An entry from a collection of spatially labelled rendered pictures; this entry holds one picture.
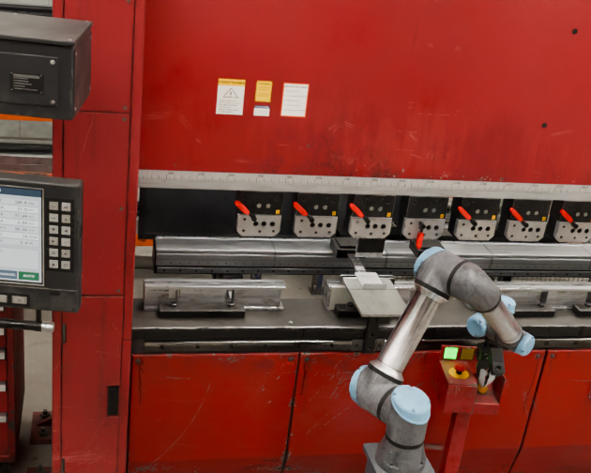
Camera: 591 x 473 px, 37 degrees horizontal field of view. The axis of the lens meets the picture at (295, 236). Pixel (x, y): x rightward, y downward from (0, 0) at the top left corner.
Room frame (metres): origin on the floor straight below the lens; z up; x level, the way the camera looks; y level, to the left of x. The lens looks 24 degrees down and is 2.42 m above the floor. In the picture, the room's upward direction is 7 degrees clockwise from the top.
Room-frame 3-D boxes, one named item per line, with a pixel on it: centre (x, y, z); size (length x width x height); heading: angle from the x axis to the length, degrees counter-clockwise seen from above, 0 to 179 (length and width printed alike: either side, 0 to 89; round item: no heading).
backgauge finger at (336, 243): (3.08, -0.23, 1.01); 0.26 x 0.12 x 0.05; 14
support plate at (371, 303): (2.78, -0.31, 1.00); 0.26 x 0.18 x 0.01; 14
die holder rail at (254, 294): (2.79, 0.26, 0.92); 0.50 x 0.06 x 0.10; 104
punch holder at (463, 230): (3.02, -0.64, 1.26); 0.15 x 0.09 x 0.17; 104
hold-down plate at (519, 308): (3.02, -0.87, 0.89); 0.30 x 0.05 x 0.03; 104
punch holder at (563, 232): (3.12, -1.02, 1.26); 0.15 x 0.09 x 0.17; 104
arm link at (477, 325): (2.61, -0.67, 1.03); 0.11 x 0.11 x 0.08; 45
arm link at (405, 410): (2.17, -0.39, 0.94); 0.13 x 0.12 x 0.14; 45
